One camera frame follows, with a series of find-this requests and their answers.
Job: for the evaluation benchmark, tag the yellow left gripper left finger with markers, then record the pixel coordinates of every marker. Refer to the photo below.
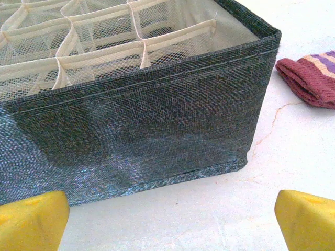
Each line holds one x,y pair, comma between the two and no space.
26,225

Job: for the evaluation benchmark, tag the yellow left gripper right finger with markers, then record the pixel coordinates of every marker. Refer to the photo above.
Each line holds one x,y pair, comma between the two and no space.
308,225

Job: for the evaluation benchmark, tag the peach sock with purple stripes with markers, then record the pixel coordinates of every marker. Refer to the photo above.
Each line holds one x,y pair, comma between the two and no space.
311,81

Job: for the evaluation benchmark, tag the grey fabric divider organizer box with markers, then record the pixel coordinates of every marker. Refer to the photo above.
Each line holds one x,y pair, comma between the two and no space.
157,117

